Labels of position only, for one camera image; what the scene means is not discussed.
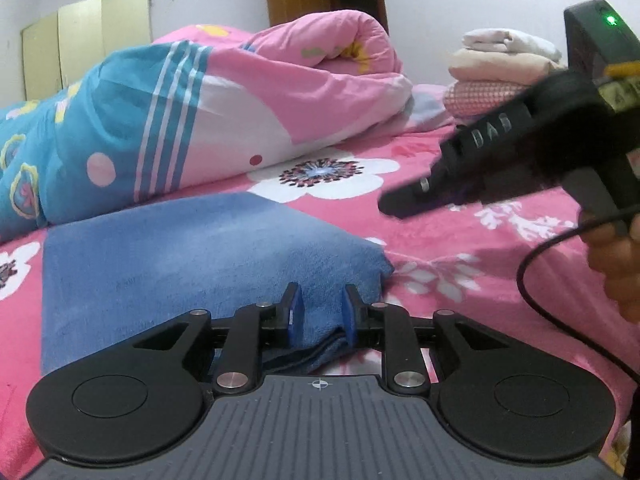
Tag person's right hand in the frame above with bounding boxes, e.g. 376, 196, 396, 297
579, 210, 640, 322

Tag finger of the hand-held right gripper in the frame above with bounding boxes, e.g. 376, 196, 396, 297
377, 172, 493, 220

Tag blue and pink floral quilt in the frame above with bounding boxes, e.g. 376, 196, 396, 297
0, 9, 415, 243

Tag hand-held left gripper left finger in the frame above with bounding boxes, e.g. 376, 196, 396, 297
132, 282, 305, 395

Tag pink floral bed blanket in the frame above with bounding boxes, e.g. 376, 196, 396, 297
0, 84, 640, 466

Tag white folded cloth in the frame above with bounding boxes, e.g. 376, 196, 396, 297
461, 27, 565, 61

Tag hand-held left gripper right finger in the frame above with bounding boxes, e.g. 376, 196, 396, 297
341, 284, 511, 395

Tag pale yellow wardrobe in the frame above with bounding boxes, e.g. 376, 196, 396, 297
20, 0, 153, 103

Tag black cable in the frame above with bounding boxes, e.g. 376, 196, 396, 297
516, 207, 640, 386

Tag blue jeans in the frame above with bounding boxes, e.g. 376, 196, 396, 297
41, 191, 396, 376

